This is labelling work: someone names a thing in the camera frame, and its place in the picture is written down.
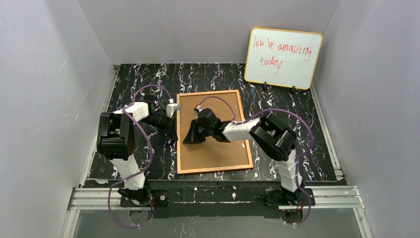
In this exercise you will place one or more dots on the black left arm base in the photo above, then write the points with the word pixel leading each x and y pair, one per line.
pixel 143 198

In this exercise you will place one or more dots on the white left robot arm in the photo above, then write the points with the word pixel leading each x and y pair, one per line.
pixel 116 135

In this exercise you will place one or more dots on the orange wooden picture frame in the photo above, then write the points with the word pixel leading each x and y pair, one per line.
pixel 213 170

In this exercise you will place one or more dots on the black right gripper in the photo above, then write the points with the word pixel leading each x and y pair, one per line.
pixel 198 130

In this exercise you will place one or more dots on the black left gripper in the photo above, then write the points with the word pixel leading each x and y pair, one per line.
pixel 169 128

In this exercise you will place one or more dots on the yellow-framed whiteboard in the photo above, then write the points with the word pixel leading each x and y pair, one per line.
pixel 282 58

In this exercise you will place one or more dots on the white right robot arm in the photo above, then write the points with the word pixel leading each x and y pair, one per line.
pixel 275 138

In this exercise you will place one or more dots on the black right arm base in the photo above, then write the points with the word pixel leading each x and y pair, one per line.
pixel 283 197

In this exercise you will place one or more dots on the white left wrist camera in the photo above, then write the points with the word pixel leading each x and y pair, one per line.
pixel 171 108

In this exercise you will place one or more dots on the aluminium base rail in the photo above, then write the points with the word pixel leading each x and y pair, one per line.
pixel 215 210

